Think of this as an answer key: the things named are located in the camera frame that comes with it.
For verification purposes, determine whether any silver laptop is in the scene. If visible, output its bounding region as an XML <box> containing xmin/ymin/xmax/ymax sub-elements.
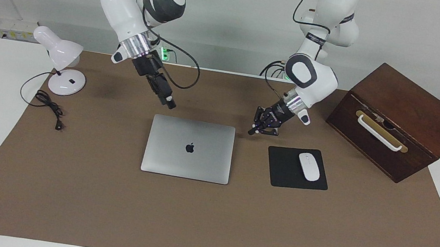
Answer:
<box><xmin>140</xmin><ymin>113</ymin><xmax>238</xmax><ymax>186</ymax></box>

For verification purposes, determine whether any black mouse pad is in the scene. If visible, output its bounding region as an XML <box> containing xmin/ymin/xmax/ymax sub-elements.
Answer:
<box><xmin>263</xmin><ymin>142</ymin><xmax>334</xmax><ymax>195</ymax></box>

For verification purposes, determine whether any white computer mouse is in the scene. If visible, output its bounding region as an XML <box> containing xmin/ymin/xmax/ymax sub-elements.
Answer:
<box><xmin>295</xmin><ymin>152</ymin><xmax>324</xmax><ymax>183</ymax></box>

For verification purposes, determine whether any white desk lamp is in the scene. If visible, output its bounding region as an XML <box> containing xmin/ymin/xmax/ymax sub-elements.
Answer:
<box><xmin>24</xmin><ymin>24</ymin><xmax>94</xmax><ymax>99</ymax></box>

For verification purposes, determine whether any brown table mat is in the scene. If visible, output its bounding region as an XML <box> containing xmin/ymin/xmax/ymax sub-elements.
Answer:
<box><xmin>0</xmin><ymin>36</ymin><xmax>440</xmax><ymax>247</ymax></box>

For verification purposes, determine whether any dark wooden box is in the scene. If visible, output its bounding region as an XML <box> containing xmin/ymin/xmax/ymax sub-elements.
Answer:
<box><xmin>318</xmin><ymin>55</ymin><xmax>440</xmax><ymax>190</ymax></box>

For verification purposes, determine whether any white power strip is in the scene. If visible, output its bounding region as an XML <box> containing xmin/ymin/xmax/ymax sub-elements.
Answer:
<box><xmin>0</xmin><ymin>16</ymin><xmax>39</xmax><ymax>44</ymax></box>

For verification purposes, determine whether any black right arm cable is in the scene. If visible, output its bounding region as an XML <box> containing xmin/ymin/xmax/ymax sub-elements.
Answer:
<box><xmin>86</xmin><ymin>0</ymin><xmax>212</xmax><ymax>92</ymax></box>

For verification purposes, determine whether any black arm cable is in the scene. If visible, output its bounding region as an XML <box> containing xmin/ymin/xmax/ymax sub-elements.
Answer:
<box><xmin>86</xmin><ymin>0</ymin><xmax>212</xmax><ymax>92</ymax></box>
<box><xmin>256</xmin><ymin>0</ymin><xmax>316</xmax><ymax>106</ymax></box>

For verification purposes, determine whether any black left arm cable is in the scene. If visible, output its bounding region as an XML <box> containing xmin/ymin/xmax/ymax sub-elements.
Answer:
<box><xmin>256</xmin><ymin>0</ymin><xmax>316</xmax><ymax>106</ymax></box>

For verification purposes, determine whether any black lamp power cable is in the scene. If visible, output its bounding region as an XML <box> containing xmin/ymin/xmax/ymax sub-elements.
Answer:
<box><xmin>15</xmin><ymin>67</ymin><xmax>74</xmax><ymax>132</ymax></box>

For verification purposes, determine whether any white box handle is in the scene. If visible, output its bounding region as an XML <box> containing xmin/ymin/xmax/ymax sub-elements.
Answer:
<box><xmin>354</xmin><ymin>113</ymin><xmax>406</xmax><ymax>153</ymax></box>

